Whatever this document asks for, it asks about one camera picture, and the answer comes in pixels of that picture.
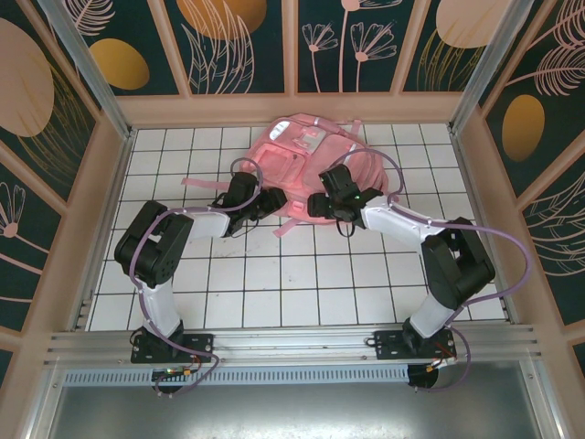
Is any pink backpack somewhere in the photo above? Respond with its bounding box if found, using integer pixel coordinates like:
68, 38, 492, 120
181, 112, 389, 238

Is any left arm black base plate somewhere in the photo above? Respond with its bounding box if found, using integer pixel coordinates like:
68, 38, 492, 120
131, 332, 216, 365

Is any aluminium mounting rail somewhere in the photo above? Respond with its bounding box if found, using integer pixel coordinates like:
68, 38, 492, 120
43, 323, 546, 368

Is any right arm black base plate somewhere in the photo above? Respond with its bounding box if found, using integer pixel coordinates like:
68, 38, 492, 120
365, 329, 458, 363

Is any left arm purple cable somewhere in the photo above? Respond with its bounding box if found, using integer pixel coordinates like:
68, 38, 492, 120
127, 157, 264, 400

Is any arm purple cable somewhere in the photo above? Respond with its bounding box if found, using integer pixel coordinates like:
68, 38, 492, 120
340, 148, 534, 394
127, 157, 264, 400

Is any aluminium frame post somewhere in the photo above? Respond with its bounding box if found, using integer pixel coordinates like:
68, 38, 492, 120
38, 0, 136, 141
447, 0, 536, 134

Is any slotted grey cable duct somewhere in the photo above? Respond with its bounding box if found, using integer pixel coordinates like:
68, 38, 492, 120
61, 364, 412, 386

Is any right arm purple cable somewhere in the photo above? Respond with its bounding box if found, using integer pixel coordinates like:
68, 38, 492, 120
340, 148, 534, 394

